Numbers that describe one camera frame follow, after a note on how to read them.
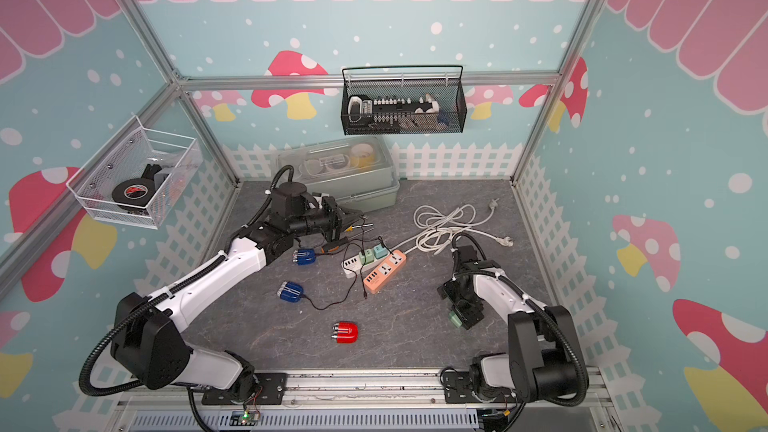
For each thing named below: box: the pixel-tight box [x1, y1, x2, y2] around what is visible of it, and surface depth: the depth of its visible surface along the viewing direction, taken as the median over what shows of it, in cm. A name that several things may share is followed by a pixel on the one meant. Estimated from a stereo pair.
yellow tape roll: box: [350, 143, 374, 169], surface depth 105 cm
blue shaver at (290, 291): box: [277, 281, 304, 303], surface depth 91 cm
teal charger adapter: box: [373, 243, 388, 259], surface depth 94 cm
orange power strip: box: [365, 249, 407, 294], surface depth 94 cm
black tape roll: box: [112, 178, 156, 207], surface depth 70 cm
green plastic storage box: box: [277, 135, 401, 212], surface depth 102 cm
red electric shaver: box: [331, 321, 359, 344], surface depth 83 cm
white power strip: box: [341, 254, 367, 279], surface depth 95 cm
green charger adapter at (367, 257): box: [359, 249, 374, 265], surface depth 91 cm
